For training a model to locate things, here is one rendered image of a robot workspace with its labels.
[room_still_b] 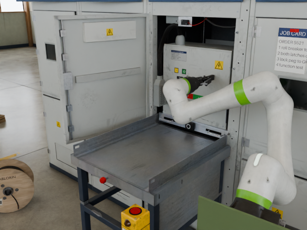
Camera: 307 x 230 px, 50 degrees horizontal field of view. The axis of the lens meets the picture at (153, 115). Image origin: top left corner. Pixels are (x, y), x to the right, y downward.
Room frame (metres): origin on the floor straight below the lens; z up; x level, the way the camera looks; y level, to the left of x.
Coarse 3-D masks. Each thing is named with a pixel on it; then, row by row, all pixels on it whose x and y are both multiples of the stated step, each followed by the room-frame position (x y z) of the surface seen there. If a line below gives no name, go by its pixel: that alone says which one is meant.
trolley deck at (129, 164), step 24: (120, 144) 1.80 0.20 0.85; (144, 144) 1.80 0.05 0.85; (168, 144) 1.80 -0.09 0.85; (192, 144) 1.80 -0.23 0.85; (96, 168) 1.51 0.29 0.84; (120, 168) 1.50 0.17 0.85; (144, 168) 1.50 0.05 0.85; (192, 168) 1.50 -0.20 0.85; (144, 192) 1.29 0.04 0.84; (168, 192) 1.32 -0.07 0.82
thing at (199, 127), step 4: (160, 112) 2.16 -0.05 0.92; (160, 116) 2.15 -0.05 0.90; (164, 116) 2.13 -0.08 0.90; (168, 116) 2.11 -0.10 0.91; (160, 120) 2.15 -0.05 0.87; (176, 124) 2.06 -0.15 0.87; (196, 124) 1.96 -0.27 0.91; (200, 124) 1.94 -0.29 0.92; (204, 124) 1.93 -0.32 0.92; (196, 128) 1.96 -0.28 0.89; (200, 128) 1.94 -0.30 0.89; (204, 128) 1.92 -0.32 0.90; (208, 128) 1.90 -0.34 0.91; (212, 128) 1.88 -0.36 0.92; (216, 128) 1.86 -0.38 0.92; (220, 128) 1.86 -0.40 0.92; (204, 132) 1.92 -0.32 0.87; (212, 132) 1.88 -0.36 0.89; (216, 132) 1.86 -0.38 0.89; (220, 132) 1.84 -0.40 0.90; (216, 136) 1.86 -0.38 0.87
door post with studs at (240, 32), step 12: (240, 12) 1.77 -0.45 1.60; (240, 24) 1.76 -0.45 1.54; (240, 36) 1.76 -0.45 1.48; (240, 48) 1.75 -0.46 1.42; (240, 60) 1.75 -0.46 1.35; (240, 72) 1.75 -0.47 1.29; (228, 120) 1.78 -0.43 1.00; (228, 132) 1.78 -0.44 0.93; (228, 144) 1.77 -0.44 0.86; (228, 180) 1.76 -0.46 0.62; (228, 192) 1.75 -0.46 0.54; (228, 204) 1.75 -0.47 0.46
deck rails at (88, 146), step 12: (144, 120) 2.06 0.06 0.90; (108, 132) 1.82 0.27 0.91; (120, 132) 1.90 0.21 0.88; (132, 132) 1.97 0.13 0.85; (84, 144) 1.69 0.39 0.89; (96, 144) 1.75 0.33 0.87; (108, 144) 1.79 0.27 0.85; (216, 144) 1.69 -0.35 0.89; (192, 156) 1.52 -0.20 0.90; (204, 156) 1.61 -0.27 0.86; (168, 168) 1.37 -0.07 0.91; (180, 168) 1.44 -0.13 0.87; (156, 180) 1.31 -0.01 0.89; (168, 180) 1.37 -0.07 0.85
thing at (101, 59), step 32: (64, 32) 1.84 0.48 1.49; (96, 32) 1.95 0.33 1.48; (128, 32) 2.09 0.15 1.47; (64, 64) 1.86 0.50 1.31; (96, 64) 1.98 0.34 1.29; (128, 64) 2.12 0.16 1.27; (64, 96) 1.82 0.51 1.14; (96, 96) 1.97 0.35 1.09; (128, 96) 2.11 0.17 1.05; (64, 128) 1.81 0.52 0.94; (96, 128) 1.96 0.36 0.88
